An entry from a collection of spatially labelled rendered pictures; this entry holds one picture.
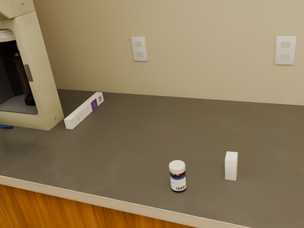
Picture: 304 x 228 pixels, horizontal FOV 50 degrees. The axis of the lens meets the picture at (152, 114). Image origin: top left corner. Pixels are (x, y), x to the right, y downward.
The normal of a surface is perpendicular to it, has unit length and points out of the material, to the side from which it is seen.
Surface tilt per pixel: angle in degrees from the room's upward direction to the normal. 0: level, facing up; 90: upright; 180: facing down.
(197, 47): 90
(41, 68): 90
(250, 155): 0
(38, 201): 90
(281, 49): 90
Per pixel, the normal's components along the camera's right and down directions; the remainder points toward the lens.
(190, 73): -0.37, 0.47
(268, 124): -0.11, -0.88
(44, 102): 0.92, 0.08
